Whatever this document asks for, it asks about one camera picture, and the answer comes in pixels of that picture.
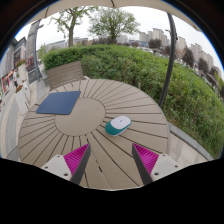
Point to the beige umbrella canopy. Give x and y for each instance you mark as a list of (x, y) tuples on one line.
[(133, 2)]

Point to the white and teal computer mouse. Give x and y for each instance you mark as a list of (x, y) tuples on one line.
[(119, 124)]

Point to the bare-trunked leaning tree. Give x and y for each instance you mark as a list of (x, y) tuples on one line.
[(71, 31)]

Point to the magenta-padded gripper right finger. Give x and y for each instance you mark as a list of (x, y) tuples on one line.
[(163, 166)]

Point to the white planter box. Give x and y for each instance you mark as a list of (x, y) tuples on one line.
[(21, 100)]

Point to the round leafy tree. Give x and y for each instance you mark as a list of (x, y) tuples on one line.
[(113, 21)]

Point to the blue mouse pad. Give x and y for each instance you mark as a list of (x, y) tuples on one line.
[(59, 102)]

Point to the distant apartment buildings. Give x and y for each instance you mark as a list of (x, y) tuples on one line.
[(158, 35)]

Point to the grey lamp post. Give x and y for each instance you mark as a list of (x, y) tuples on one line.
[(35, 50)]

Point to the slatted wooden chair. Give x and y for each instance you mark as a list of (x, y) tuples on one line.
[(64, 75)]

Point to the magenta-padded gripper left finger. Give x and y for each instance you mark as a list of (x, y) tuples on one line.
[(60, 166)]

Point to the dark curved umbrella pole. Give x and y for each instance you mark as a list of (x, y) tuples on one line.
[(171, 56)]

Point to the green hedge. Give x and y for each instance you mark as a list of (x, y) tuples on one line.
[(150, 76)]

